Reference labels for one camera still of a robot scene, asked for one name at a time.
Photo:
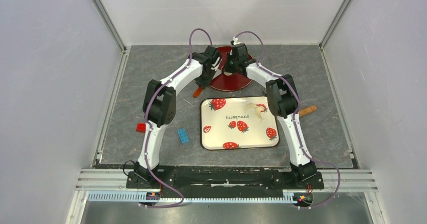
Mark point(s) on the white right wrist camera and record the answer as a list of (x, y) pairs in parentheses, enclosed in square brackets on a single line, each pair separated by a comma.
[(234, 41)]

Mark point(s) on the white strawberry print tray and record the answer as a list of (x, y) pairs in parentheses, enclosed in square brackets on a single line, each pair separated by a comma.
[(225, 125)]

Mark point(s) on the beige dough lump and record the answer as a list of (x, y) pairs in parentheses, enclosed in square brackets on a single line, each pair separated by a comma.
[(257, 108)]

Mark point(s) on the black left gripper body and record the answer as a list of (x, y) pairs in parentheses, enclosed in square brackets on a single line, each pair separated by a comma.
[(204, 80)]

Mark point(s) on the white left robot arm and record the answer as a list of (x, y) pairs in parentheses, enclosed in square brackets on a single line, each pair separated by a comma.
[(160, 105)]

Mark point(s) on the wooden handled metal scraper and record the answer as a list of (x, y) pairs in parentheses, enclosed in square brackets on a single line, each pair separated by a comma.
[(200, 89)]

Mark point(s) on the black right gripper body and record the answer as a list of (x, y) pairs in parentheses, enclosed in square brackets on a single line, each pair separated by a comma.
[(231, 63)]

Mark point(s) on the red toy brick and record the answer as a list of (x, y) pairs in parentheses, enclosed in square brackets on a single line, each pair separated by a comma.
[(141, 128)]

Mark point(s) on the round red lacquer tray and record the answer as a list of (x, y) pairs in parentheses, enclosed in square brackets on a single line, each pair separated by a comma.
[(228, 82)]

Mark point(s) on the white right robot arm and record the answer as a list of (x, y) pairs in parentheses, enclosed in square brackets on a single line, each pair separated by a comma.
[(283, 103)]

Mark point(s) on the wooden rolling pin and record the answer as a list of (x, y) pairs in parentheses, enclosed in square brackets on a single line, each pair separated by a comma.
[(307, 110)]

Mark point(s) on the blue toy brick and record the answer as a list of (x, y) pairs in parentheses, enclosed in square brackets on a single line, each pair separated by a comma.
[(183, 136)]

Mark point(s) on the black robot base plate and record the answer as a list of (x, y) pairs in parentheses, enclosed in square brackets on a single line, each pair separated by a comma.
[(222, 182)]

